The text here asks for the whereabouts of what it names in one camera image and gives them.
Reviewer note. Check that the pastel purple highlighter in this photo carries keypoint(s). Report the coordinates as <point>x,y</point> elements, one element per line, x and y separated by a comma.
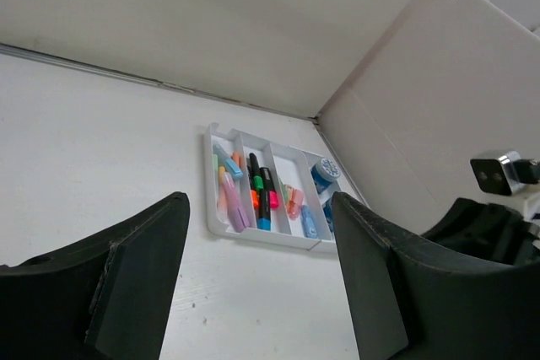
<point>236,211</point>

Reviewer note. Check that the black green highlighter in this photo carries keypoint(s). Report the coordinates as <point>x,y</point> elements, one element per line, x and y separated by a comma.
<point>255,173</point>

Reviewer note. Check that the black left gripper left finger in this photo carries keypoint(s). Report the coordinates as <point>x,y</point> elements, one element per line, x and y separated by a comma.
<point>107,296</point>

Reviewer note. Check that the blue tape roll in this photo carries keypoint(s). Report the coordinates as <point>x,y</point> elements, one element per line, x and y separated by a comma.
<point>324,173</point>
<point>327,210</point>

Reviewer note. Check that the black blue highlighter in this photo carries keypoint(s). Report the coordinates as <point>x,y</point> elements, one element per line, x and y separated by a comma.
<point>264,211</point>

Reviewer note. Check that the pastel blue clear highlighter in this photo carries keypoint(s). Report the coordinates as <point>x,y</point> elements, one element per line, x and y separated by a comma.
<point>229,164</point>

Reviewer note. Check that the pastel green clear highlighter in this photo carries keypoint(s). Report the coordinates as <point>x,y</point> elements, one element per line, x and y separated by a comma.
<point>216,169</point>

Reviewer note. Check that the white divided organizer tray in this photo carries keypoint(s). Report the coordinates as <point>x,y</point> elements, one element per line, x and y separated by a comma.
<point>293,166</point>

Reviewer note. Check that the pastel green short highlighter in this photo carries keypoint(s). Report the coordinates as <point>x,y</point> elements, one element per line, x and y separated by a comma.
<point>287,191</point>

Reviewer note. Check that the black pink highlighter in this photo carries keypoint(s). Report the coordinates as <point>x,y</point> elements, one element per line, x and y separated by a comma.
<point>269,186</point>

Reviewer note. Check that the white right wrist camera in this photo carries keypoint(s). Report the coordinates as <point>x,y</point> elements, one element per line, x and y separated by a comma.
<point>508,179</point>

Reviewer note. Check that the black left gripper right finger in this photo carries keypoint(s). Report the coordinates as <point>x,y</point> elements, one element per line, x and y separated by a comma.
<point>410,298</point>

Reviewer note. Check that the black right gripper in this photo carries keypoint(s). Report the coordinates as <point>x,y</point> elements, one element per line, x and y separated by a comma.
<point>490,232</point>

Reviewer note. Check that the pastel pink highlighter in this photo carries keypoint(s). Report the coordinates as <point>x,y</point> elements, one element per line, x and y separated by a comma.
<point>297,198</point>

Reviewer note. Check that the pastel orange clear highlighter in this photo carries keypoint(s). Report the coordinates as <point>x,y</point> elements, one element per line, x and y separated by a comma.
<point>236,158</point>

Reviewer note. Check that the pastel orange short highlighter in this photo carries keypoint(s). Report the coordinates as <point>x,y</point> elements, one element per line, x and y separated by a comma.
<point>293,209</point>

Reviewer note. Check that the pastel blue short highlighter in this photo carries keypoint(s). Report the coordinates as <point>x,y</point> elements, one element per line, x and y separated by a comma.
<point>308,223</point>

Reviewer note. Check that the pastel yellow clear highlighter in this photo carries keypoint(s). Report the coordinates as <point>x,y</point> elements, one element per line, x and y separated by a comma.
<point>222,203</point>

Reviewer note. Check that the black orange highlighter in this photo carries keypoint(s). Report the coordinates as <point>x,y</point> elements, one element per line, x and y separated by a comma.
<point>255,202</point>

